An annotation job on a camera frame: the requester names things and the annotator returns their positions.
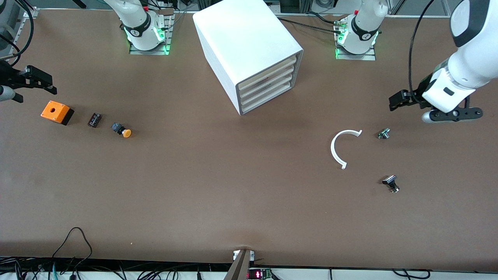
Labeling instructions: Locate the orange black switch box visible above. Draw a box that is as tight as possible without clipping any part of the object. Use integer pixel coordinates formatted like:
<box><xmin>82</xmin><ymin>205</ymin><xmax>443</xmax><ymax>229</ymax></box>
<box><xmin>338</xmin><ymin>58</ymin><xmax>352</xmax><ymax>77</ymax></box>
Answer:
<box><xmin>40</xmin><ymin>101</ymin><xmax>75</xmax><ymax>126</ymax></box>

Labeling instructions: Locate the black capped metal switch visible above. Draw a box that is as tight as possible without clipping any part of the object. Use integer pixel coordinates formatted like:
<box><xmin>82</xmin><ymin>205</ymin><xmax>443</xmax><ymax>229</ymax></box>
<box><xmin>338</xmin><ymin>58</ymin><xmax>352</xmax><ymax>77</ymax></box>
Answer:
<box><xmin>382</xmin><ymin>175</ymin><xmax>400</xmax><ymax>193</ymax></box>

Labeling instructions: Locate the aluminium frame profile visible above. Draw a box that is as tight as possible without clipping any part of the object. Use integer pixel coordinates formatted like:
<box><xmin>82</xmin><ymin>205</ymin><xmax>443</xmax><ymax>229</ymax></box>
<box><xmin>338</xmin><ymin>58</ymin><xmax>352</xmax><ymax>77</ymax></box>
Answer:
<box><xmin>23</xmin><ymin>0</ymin><xmax>39</xmax><ymax>18</ymax></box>

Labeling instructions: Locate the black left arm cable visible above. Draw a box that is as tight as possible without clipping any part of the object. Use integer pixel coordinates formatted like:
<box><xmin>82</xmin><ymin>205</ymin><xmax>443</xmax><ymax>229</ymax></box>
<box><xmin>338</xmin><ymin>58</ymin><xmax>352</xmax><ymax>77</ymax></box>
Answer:
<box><xmin>408</xmin><ymin>0</ymin><xmax>436</xmax><ymax>102</ymax></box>

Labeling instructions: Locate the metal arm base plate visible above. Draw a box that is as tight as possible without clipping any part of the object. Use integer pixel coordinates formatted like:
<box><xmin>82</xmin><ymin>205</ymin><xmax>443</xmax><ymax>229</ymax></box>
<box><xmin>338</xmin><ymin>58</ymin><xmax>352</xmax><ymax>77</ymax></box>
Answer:
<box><xmin>335</xmin><ymin>37</ymin><xmax>377</xmax><ymax>61</ymax></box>
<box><xmin>129</xmin><ymin>12</ymin><xmax>174</xmax><ymax>55</ymax></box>

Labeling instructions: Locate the grey metal bar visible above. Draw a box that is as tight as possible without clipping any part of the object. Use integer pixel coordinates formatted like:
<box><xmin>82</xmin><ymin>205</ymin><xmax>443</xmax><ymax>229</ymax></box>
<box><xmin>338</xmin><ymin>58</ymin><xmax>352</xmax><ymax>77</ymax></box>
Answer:
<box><xmin>224</xmin><ymin>249</ymin><xmax>255</xmax><ymax>280</ymax></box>

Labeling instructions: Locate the orange push button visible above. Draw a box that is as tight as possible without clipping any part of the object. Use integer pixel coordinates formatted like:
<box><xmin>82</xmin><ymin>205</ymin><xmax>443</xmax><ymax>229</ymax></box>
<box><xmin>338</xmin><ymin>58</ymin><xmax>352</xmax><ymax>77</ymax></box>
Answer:
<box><xmin>111</xmin><ymin>122</ymin><xmax>132</xmax><ymax>138</ymax></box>

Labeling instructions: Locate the red LED display module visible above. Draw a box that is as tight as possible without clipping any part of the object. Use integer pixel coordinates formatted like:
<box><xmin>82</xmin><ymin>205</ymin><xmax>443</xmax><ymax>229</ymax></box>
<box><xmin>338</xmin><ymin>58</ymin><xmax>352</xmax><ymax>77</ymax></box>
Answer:
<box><xmin>247</xmin><ymin>268</ymin><xmax>273</xmax><ymax>280</ymax></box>

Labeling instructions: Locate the black looped cable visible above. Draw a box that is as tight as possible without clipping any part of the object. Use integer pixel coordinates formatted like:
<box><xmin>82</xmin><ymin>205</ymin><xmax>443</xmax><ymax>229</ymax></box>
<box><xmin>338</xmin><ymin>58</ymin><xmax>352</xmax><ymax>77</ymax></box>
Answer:
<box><xmin>52</xmin><ymin>227</ymin><xmax>93</xmax><ymax>269</ymax></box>

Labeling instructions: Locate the white curved plastic arc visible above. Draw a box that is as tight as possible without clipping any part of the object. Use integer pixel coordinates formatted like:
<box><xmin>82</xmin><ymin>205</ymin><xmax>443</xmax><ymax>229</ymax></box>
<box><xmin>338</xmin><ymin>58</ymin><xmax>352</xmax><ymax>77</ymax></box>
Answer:
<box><xmin>331</xmin><ymin>129</ymin><xmax>363</xmax><ymax>170</ymax></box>

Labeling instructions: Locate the black table cable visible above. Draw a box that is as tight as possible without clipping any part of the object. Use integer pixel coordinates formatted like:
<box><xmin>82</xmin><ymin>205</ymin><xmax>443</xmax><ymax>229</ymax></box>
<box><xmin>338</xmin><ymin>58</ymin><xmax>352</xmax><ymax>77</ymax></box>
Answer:
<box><xmin>277</xmin><ymin>17</ymin><xmax>340</xmax><ymax>34</ymax></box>
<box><xmin>305</xmin><ymin>11</ymin><xmax>343</xmax><ymax>25</ymax></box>

